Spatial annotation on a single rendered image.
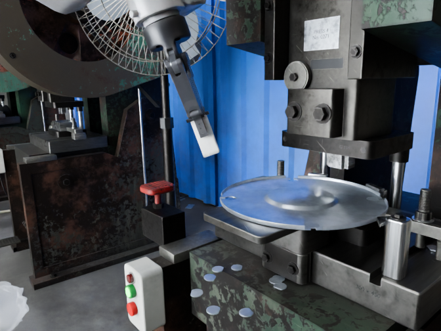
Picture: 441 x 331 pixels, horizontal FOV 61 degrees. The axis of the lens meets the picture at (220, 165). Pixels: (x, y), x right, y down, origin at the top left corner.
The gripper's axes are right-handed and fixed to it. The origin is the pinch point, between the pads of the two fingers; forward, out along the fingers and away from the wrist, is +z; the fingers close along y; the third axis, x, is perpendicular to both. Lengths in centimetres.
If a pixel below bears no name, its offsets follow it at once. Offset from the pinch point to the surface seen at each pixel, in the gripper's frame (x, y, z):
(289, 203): 10.0, 5.4, 14.9
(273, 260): 4.1, 3.3, 25.0
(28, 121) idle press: -173, -265, -35
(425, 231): 29.5, 7.1, 26.3
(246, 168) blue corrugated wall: -2, -190, 53
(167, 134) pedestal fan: -23, -80, 3
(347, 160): 23.4, -4.4, 14.0
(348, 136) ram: 22.9, 3.0, 7.9
